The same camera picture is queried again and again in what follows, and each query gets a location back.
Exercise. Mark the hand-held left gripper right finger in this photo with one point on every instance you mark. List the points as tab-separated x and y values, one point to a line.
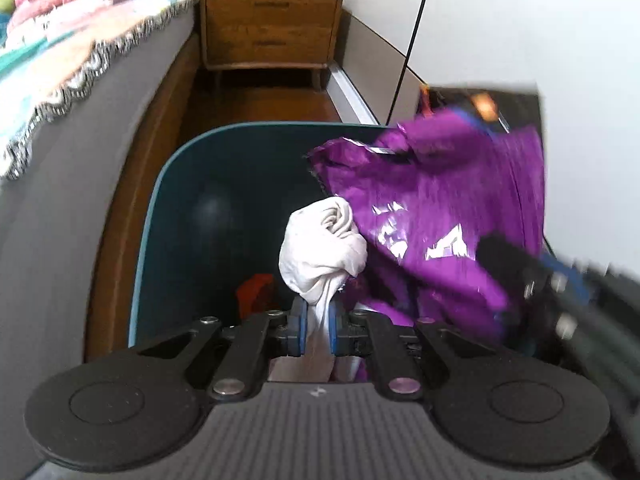
334	332

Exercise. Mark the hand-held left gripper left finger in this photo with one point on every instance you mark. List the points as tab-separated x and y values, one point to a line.
300	327

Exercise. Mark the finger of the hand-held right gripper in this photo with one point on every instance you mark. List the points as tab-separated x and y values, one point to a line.
515	260

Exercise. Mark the orange mesh net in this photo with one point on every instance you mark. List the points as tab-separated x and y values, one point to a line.
255	292

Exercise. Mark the white cloth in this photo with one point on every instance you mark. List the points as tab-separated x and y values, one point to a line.
320	245

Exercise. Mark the purple foil snack bag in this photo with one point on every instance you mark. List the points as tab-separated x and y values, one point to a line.
440	195

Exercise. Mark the dark foil snack bag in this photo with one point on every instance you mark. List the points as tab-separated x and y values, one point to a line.
515	107

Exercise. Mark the teal plastic trash bin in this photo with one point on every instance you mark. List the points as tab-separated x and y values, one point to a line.
210	195

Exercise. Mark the white sliding door wardrobe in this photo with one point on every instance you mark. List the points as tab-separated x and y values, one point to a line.
500	20

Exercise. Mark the wooden nightstand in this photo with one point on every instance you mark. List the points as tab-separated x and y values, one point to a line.
270	25

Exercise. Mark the floral blanket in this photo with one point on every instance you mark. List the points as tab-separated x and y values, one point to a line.
50	70

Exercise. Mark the wooden bed frame beige headboard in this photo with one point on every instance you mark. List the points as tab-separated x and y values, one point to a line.
135	185

